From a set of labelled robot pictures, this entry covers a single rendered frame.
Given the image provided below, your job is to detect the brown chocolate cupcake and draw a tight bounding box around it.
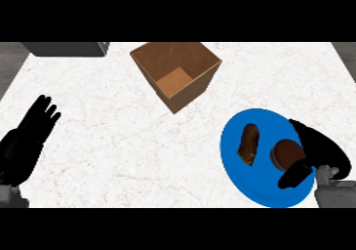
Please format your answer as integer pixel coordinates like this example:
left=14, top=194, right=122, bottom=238
left=268, top=139, right=308, bottom=172

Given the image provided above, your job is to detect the dark grey appliance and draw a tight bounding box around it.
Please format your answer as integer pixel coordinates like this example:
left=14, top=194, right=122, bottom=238
left=21, top=42, right=111, bottom=58

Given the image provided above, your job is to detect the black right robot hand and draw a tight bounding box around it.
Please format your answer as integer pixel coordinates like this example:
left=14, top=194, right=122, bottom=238
left=277, top=118, right=354, bottom=190

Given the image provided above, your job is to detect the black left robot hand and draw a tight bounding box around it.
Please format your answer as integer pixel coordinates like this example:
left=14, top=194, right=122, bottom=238
left=0, top=94, right=63, bottom=188

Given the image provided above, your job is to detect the brown cardboard box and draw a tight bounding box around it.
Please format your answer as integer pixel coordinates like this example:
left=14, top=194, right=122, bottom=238
left=129, top=42, right=224, bottom=115

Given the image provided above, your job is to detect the blue plate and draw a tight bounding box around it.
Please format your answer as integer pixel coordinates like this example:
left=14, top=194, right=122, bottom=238
left=219, top=107, right=318, bottom=209

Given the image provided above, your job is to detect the long brown pastry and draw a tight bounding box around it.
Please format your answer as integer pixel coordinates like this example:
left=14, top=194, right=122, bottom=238
left=237, top=122, right=262, bottom=167

